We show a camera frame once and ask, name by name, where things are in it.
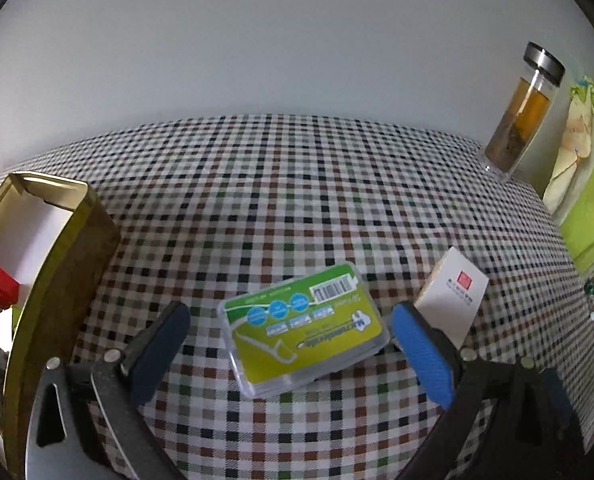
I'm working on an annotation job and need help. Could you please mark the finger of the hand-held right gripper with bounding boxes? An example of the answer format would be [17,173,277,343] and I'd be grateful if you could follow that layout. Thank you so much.
[540,366,585,456]

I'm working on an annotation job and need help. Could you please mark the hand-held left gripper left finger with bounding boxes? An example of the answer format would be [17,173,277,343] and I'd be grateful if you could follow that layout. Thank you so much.
[24,301,193,480]

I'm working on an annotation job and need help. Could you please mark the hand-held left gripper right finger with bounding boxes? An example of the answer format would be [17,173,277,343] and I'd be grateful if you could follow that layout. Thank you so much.
[391,301,563,480]

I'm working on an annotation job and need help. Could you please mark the white cardboard box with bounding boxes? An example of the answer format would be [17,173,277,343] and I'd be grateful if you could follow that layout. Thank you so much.
[413,246,490,350]

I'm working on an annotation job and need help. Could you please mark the gold metal tin box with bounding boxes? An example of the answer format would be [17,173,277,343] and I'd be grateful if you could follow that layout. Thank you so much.
[0,171,122,478]

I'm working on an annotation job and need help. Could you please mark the clear green-label floss box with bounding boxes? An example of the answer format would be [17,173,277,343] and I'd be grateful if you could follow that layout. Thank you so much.
[218,261,391,401]

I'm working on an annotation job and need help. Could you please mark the checkered tablecloth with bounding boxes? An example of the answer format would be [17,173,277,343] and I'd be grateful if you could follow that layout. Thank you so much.
[0,114,594,480]

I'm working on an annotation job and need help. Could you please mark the green printed cloth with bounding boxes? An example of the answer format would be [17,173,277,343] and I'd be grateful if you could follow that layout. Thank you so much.
[542,76,594,276]

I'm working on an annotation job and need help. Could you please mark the glass tea bottle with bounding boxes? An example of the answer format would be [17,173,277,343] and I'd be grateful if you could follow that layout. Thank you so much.
[482,41,566,183]

